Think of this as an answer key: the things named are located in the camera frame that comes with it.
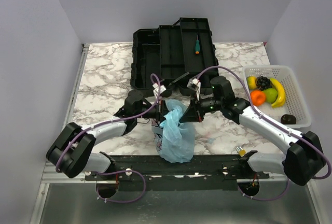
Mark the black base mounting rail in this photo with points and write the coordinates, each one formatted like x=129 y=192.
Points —
x=202 y=172

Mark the black open toolbox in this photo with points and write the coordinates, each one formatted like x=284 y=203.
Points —
x=169 y=52

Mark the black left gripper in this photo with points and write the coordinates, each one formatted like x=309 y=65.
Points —
x=161 y=110

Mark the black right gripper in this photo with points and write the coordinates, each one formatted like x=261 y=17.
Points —
x=194 y=113

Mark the dark plum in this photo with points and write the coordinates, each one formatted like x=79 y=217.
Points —
x=288 y=119

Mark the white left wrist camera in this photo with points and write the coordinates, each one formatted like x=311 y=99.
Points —
x=158 y=90

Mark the yellow lemon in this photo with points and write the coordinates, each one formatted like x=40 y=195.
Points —
x=252 y=82

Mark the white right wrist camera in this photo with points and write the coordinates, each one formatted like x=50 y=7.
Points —
x=195 y=85

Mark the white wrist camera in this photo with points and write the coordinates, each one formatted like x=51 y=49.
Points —
x=158 y=90
x=195 y=85

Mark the yellow banana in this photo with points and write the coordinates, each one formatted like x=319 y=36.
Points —
x=280 y=101

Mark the white plastic fruit basket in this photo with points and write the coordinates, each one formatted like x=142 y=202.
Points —
x=294 y=105

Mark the light blue printed plastic bag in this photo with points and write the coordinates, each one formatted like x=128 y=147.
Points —
x=174 y=141

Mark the green pear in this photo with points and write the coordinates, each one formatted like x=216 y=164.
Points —
x=271 y=95

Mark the dark purple grape bunch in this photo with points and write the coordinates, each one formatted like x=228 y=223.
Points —
x=263 y=83

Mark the orange fruit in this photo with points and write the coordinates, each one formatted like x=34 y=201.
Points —
x=257 y=97

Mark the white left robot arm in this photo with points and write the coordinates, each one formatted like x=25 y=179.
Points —
x=71 y=153

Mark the green orange screwdriver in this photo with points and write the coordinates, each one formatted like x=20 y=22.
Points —
x=197 y=45

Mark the yellow connector plug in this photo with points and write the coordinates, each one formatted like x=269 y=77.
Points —
x=241 y=152

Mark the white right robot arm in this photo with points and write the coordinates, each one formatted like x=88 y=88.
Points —
x=301 y=154

